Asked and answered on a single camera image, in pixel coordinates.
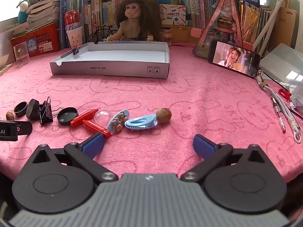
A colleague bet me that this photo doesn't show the white colourful printed box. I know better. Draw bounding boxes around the white colourful printed box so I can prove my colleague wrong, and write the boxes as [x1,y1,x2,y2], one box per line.
[160,4,186,26]

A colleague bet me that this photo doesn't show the clear plastic dome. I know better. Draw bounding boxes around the clear plastic dome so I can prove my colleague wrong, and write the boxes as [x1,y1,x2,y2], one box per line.
[94,110,112,129]

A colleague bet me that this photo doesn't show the black cylindrical cap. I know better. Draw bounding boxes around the black cylindrical cap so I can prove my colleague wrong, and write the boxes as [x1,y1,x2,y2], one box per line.
[26,99,41,120]

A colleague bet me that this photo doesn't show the pink triangular dollhouse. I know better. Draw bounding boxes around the pink triangular dollhouse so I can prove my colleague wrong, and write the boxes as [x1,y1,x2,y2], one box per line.
[192,0,254,59]

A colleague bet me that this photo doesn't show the large black binder clip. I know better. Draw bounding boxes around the large black binder clip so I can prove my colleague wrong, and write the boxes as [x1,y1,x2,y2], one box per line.
[39,96,64,125]

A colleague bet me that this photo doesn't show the brown-haired doll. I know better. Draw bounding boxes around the brown-haired doll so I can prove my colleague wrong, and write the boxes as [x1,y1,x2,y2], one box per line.
[106,0,162,43]

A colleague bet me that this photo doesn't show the small glass jar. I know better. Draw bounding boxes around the small glass jar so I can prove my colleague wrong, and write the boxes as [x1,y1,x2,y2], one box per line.
[161,28,172,45]

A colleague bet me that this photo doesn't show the black shallow round cap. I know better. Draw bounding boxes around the black shallow round cap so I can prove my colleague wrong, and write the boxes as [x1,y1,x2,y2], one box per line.
[14,101,29,117]

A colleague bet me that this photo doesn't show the black smartphone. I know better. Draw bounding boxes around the black smartphone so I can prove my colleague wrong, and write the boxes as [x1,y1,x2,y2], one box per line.
[208,40,261,78]

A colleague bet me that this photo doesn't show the translucent plastic box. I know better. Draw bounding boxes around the translucent plastic box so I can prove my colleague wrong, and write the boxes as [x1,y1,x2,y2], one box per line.
[259,43,303,90]

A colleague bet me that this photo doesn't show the stack of magazines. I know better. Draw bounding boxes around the stack of magazines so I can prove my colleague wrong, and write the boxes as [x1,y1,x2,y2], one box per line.
[26,0,61,30]

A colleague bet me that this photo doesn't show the light blue hair clip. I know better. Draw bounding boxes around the light blue hair clip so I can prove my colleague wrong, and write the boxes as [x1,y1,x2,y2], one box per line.
[124,114,158,131]

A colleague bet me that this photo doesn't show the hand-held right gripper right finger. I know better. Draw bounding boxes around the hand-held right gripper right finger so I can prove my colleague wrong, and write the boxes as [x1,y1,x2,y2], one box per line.
[180,134,267,183]

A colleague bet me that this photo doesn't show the wooden drawer box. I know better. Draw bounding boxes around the wooden drawer box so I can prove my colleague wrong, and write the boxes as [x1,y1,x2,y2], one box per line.
[169,25,201,44]

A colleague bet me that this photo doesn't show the red plastic crate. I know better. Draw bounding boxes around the red plastic crate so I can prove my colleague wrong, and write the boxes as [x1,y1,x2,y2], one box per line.
[10,24,60,57]

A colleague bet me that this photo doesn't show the white plastic pipe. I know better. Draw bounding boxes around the white plastic pipe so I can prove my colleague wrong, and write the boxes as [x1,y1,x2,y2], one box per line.
[253,0,288,50]

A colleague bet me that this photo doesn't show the black miniature bicycle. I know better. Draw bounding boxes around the black miniature bicycle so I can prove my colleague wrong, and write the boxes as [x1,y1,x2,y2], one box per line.
[87,25,119,45]

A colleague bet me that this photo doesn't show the large brown walnut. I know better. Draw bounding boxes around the large brown walnut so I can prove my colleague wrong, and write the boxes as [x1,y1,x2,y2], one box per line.
[156,107,172,124]

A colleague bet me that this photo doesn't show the white paper cup cat print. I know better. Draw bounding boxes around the white paper cup cat print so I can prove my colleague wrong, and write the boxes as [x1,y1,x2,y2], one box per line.
[66,26,84,50]

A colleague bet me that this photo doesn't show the black round lid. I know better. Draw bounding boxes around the black round lid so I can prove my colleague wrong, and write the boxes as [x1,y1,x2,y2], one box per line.
[57,107,78,126]

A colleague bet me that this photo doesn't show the red beer can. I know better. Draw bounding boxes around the red beer can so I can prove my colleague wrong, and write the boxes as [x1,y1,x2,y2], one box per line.
[64,10,83,32]

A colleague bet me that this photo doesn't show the white cardboard box tray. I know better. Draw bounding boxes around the white cardboard box tray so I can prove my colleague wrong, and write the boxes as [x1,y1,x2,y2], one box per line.
[50,42,170,79]

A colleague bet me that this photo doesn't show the clear acrylic stand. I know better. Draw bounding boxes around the clear acrylic stand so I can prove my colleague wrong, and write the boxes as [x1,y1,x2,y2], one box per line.
[13,41,30,68]

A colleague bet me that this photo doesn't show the clear pen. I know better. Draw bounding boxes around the clear pen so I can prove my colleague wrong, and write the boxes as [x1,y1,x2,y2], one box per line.
[271,95,286,133]

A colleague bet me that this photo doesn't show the small figurine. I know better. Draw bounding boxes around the small figurine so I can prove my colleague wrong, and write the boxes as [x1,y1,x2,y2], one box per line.
[107,109,130,133]

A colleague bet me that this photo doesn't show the red scissors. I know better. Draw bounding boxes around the red scissors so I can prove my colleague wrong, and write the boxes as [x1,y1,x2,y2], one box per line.
[278,89,293,101]

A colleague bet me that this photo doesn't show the pink bunny print towel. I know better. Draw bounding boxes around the pink bunny print towel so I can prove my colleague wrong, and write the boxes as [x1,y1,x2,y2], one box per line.
[0,44,303,183]

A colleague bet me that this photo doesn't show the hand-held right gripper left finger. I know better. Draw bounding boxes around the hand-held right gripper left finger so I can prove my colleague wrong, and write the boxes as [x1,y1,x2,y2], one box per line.
[31,132,119,183]

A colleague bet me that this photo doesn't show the brown cardboard box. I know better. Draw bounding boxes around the brown cardboard box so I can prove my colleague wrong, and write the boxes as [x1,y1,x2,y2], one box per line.
[267,7,297,52]

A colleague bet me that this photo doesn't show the white cable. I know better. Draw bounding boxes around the white cable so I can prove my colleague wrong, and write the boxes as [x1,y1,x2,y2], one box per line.
[257,70,302,143]

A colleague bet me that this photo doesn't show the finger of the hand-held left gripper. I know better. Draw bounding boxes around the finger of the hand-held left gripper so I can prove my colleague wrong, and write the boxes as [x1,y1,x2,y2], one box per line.
[16,121,33,136]
[0,120,18,141]

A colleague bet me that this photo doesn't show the blue and white plush toy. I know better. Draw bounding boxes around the blue and white plush toy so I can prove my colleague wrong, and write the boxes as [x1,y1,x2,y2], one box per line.
[17,0,36,23]

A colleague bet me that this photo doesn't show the red plastic clip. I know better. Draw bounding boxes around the red plastic clip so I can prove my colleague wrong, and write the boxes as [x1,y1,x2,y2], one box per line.
[82,120,112,138]
[70,108,98,126]

